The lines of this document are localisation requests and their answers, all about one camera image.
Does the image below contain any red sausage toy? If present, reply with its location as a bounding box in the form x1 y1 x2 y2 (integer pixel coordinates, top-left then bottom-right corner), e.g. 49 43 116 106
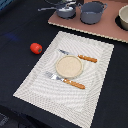
30 43 42 54

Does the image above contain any pink stove board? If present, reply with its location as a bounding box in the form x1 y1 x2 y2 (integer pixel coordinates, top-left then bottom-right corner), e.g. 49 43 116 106
48 0 128 43

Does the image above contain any knife with wooden handle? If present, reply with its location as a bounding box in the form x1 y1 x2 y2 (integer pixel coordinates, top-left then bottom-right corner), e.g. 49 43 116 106
59 49 97 63

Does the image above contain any white fish toy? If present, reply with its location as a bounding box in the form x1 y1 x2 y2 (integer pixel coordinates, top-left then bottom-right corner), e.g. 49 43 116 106
59 6 73 12

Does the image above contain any beige round plate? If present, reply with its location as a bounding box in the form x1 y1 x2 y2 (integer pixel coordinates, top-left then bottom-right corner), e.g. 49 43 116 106
56 55 83 78

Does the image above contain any grey pot with handles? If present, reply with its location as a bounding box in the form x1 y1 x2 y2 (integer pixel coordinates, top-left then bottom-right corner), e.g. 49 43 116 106
78 1 107 24

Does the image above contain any fork with wooden handle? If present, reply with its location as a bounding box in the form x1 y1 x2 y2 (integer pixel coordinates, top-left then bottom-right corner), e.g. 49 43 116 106
45 72 85 89

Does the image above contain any beige bowl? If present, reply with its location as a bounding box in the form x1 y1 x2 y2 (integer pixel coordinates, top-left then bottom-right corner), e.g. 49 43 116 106
119 5 128 30

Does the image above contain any grey saucepan with handle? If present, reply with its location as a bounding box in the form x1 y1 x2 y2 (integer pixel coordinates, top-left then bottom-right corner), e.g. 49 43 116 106
37 0 78 19

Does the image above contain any white woven placemat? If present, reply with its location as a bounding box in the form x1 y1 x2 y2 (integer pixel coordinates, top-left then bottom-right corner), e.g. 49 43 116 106
14 31 114 128

